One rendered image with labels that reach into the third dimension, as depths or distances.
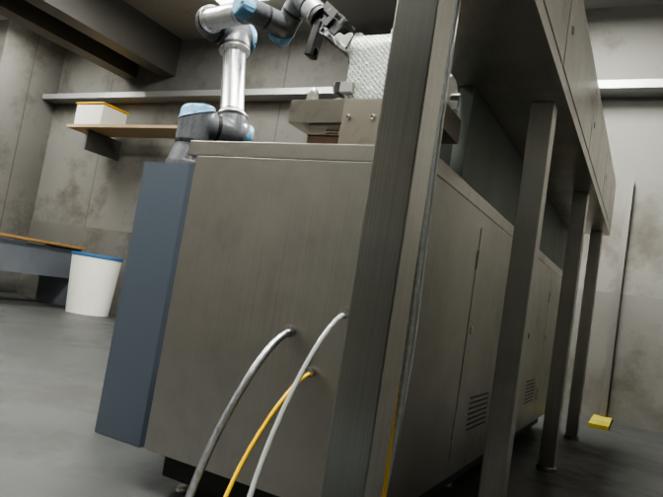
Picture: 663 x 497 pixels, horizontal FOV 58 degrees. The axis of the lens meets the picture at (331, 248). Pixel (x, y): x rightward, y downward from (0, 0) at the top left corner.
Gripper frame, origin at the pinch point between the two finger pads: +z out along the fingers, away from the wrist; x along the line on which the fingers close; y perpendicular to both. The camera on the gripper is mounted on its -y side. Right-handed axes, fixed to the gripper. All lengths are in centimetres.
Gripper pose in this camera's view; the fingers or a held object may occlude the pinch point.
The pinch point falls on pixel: (350, 58)
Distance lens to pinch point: 189.2
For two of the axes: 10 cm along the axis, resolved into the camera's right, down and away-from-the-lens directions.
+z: 5.7, 7.1, -4.1
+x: 4.6, 1.4, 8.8
